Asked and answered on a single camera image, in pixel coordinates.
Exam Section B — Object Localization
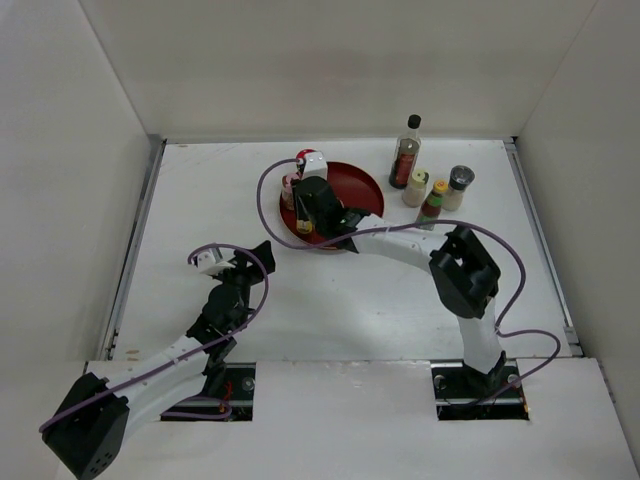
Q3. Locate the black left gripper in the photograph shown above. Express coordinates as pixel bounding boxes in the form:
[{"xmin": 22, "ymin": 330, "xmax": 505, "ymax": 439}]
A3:
[{"xmin": 211, "ymin": 241, "xmax": 273, "ymax": 330}]

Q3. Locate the pink-cap spice jar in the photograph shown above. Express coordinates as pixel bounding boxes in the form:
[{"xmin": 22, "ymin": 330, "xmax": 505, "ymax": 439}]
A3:
[{"xmin": 281, "ymin": 172, "xmax": 300, "ymax": 211}]

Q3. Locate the red-lid chili sauce jar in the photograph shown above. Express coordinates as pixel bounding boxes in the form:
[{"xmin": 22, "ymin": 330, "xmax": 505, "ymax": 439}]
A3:
[{"xmin": 295, "ymin": 149, "xmax": 315, "ymax": 177}]

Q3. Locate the white bottle cream cap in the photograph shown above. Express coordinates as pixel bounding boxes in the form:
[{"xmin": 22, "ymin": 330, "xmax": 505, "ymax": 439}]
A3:
[{"xmin": 402, "ymin": 168, "xmax": 429, "ymax": 208}]

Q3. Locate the tall soy sauce bottle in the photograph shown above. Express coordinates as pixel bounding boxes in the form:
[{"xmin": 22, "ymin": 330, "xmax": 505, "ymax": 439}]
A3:
[{"xmin": 388, "ymin": 114, "xmax": 422, "ymax": 189}]

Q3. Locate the chili sauce bottle yellow cap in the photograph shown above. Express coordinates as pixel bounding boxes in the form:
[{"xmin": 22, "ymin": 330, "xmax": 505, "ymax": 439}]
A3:
[{"xmin": 416, "ymin": 179, "xmax": 448, "ymax": 230}]

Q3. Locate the small oil bottle cork cap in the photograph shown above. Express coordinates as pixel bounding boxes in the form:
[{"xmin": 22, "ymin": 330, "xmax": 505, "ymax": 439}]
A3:
[{"xmin": 296, "ymin": 211, "xmax": 314, "ymax": 235}]

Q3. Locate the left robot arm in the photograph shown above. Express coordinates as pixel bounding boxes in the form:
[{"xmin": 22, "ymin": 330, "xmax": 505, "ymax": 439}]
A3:
[{"xmin": 39, "ymin": 241, "xmax": 276, "ymax": 479}]

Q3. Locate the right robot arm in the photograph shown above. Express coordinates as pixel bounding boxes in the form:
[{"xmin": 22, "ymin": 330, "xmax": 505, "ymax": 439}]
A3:
[{"xmin": 293, "ymin": 176, "xmax": 505, "ymax": 396}]

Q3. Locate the round red lacquer tray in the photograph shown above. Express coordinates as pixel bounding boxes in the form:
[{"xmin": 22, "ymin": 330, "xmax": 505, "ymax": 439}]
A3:
[{"xmin": 279, "ymin": 161, "xmax": 384, "ymax": 244}]

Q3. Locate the black-top glass grinder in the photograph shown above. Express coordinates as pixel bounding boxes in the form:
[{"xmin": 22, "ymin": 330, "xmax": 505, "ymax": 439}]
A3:
[{"xmin": 442, "ymin": 165, "xmax": 475, "ymax": 212}]

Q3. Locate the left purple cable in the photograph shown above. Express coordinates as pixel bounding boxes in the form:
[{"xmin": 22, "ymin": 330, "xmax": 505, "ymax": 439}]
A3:
[{"xmin": 38, "ymin": 242, "xmax": 271, "ymax": 434}]

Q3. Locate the purple cable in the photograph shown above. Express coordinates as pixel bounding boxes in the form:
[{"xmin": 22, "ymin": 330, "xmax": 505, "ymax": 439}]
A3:
[
  {"xmin": 38, "ymin": 242, "xmax": 271, "ymax": 434},
  {"xmin": 256, "ymin": 157, "xmax": 562, "ymax": 406}
]

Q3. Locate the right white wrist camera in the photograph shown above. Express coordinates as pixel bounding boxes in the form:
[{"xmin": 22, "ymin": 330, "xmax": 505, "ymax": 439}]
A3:
[{"xmin": 300, "ymin": 150, "xmax": 328, "ymax": 180}]

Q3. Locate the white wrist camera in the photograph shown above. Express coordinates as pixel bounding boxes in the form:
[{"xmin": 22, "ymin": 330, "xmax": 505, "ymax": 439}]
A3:
[
  {"xmin": 300, "ymin": 150, "xmax": 328, "ymax": 180},
  {"xmin": 194, "ymin": 249, "xmax": 234, "ymax": 276}
]

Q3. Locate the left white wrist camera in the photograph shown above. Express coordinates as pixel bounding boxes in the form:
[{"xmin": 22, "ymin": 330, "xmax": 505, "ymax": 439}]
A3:
[{"xmin": 194, "ymin": 249, "xmax": 234, "ymax": 276}]

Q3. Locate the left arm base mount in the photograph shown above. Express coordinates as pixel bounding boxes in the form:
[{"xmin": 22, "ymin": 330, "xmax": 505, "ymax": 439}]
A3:
[{"xmin": 160, "ymin": 363, "xmax": 257, "ymax": 422}]

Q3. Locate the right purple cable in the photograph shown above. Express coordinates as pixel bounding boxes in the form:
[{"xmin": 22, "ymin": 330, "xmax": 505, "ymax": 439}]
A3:
[{"xmin": 256, "ymin": 157, "xmax": 562, "ymax": 406}]

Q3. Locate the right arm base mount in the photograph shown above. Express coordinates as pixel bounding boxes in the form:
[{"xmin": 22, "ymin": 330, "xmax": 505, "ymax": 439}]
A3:
[{"xmin": 431, "ymin": 361, "xmax": 529, "ymax": 421}]

